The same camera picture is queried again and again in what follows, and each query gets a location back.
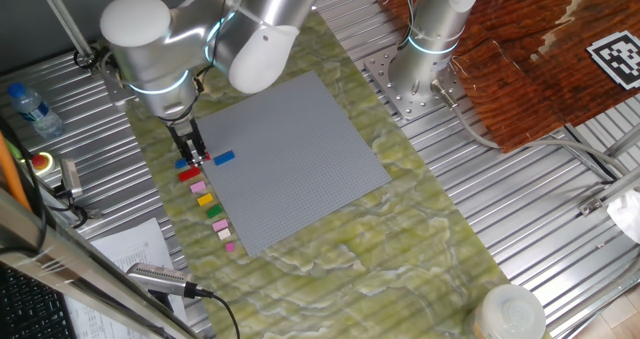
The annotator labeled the aluminium frame profile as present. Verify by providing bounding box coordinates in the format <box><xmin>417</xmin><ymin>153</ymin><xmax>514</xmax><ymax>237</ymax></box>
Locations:
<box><xmin>602</xmin><ymin>122</ymin><xmax>640</xmax><ymax>161</ymax></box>
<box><xmin>577</xmin><ymin>166</ymin><xmax>640</xmax><ymax>219</ymax></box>

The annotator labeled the plastic water bottle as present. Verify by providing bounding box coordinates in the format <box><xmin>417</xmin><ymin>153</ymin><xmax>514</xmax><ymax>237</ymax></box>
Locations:
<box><xmin>6</xmin><ymin>82</ymin><xmax>66</xmax><ymax>140</ymax></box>

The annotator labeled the gray Lego baseplate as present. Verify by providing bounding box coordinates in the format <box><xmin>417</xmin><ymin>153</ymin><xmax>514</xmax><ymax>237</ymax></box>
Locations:
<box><xmin>181</xmin><ymin>70</ymin><xmax>392</xmax><ymax>258</ymax></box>

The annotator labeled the black cable loop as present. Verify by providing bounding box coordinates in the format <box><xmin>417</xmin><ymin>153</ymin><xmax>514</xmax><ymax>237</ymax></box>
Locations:
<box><xmin>397</xmin><ymin>0</ymin><xmax>417</xmax><ymax>50</ymax></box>

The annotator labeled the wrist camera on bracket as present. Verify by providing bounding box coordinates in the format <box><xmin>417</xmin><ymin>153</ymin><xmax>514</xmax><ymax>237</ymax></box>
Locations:
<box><xmin>97</xmin><ymin>43</ymin><xmax>132</xmax><ymax>106</ymax></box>

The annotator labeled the orange pole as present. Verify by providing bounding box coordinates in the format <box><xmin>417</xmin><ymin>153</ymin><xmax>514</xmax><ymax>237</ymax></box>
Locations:
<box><xmin>0</xmin><ymin>131</ymin><xmax>32</xmax><ymax>213</ymax></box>

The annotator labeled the white cloth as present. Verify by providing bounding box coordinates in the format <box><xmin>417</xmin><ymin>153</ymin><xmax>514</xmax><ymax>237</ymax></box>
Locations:
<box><xmin>606</xmin><ymin>188</ymin><xmax>640</xmax><ymax>245</ymax></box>

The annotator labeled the black white fiducial marker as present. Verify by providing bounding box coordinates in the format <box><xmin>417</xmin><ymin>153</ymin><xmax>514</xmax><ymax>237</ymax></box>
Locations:
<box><xmin>586</xmin><ymin>30</ymin><xmax>640</xmax><ymax>91</ymax></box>

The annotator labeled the green marble pattern mat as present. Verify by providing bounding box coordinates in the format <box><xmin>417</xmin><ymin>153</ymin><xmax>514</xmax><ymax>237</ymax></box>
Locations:
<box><xmin>97</xmin><ymin>3</ymin><xmax>554</xmax><ymax>339</ymax></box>

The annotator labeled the printed paper sheet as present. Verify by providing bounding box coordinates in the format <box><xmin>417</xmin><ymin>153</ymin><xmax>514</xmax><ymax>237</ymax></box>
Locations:
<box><xmin>64</xmin><ymin>217</ymin><xmax>189</xmax><ymax>339</ymax></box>

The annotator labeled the metal robot mounting plate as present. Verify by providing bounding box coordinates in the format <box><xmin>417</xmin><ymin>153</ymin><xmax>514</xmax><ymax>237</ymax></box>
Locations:
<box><xmin>362</xmin><ymin>46</ymin><xmax>466</xmax><ymax>122</ymax></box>

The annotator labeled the silver ribbed camera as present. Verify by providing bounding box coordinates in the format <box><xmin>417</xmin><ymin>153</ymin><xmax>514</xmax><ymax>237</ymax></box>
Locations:
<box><xmin>125</xmin><ymin>262</ymin><xmax>201</xmax><ymax>300</ymax></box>

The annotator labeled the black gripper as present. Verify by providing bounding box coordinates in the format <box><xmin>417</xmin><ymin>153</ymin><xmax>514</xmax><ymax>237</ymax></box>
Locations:
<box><xmin>166</xmin><ymin>117</ymin><xmax>210</xmax><ymax>168</ymax></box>

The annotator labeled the aluminium frame bar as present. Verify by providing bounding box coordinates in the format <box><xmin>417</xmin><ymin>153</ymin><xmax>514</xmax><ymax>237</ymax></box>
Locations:
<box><xmin>0</xmin><ymin>186</ymin><xmax>204</xmax><ymax>339</ymax></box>

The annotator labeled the gray robot power cable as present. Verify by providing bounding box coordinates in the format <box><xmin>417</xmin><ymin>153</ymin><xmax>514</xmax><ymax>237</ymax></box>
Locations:
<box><xmin>430</xmin><ymin>78</ymin><xmax>626</xmax><ymax>178</ymax></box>

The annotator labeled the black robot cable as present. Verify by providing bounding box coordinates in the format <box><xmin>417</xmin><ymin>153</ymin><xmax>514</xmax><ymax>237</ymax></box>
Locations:
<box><xmin>192</xmin><ymin>0</ymin><xmax>240</xmax><ymax>125</ymax></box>

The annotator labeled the black keyboard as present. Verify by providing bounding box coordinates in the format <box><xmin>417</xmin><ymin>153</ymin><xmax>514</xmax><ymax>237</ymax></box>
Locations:
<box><xmin>0</xmin><ymin>263</ymin><xmax>76</xmax><ymax>339</ymax></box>

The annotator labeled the white plastic jar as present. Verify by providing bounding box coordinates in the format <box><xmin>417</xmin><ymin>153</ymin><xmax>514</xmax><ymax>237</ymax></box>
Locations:
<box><xmin>472</xmin><ymin>283</ymin><xmax>547</xmax><ymax>339</ymax></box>

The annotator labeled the black camera cable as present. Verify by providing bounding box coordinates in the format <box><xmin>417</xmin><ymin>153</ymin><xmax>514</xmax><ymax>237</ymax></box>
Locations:
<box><xmin>192</xmin><ymin>287</ymin><xmax>242</xmax><ymax>339</ymax></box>

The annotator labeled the red emergency stop button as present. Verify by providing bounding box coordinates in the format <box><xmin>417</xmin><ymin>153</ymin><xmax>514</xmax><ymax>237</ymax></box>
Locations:
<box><xmin>27</xmin><ymin>151</ymin><xmax>55</xmax><ymax>176</ymax></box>

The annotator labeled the slanted metal pole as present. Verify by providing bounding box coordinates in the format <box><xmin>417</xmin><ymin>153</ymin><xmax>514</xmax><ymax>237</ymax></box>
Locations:
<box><xmin>32</xmin><ymin>0</ymin><xmax>105</xmax><ymax>76</ymax></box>

